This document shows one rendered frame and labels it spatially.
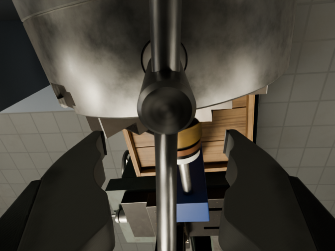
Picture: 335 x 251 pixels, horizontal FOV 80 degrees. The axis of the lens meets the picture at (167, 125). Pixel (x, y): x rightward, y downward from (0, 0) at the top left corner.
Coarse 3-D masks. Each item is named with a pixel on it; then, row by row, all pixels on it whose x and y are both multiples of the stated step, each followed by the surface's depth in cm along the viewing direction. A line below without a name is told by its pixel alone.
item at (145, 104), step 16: (144, 80) 8; (160, 80) 7; (176, 80) 7; (144, 96) 7; (160, 96) 7; (176, 96) 7; (192, 96) 7; (144, 112) 7; (160, 112) 7; (176, 112) 7; (192, 112) 7; (160, 128) 8; (176, 128) 8
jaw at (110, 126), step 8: (64, 88) 21; (64, 96) 22; (72, 104) 22; (88, 120) 25; (96, 120) 23; (104, 120) 23; (112, 120) 23; (120, 120) 24; (128, 120) 25; (136, 120) 26; (96, 128) 24; (104, 128) 23; (112, 128) 24; (120, 128) 24; (128, 128) 28; (136, 128) 27; (144, 128) 27
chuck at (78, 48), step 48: (96, 0) 13; (144, 0) 13; (192, 0) 13; (240, 0) 14; (288, 0) 17; (48, 48) 17; (96, 48) 15; (192, 48) 14; (240, 48) 15; (288, 48) 20; (96, 96) 17; (240, 96) 17
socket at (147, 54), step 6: (150, 42) 14; (144, 48) 14; (150, 48) 14; (180, 48) 14; (144, 54) 15; (150, 54) 15; (180, 54) 15; (144, 60) 15; (180, 60) 15; (144, 66) 15
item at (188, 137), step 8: (192, 128) 31; (200, 128) 33; (184, 136) 32; (192, 136) 32; (200, 136) 34; (184, 144) 32; (192, 144) 34; (200, 144) 36; (184, 152) 33; (192, 152) 34
